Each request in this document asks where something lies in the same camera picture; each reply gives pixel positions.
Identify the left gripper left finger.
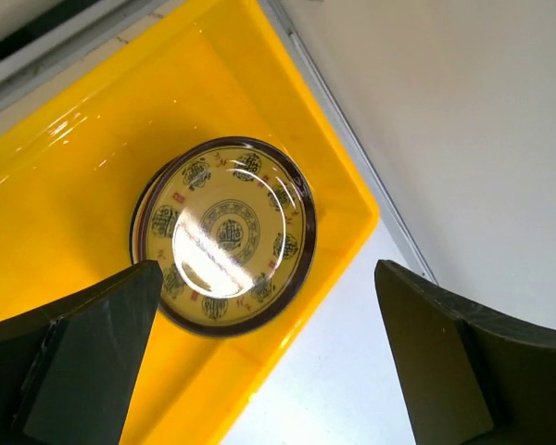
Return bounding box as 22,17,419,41
0,261,162,444

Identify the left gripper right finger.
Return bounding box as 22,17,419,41
374,261,556,444

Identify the yellow patterned plate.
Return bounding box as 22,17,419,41
129,158,178,264
140,136,317,337

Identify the yellow plastic bin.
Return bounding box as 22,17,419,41
0,1,379,444

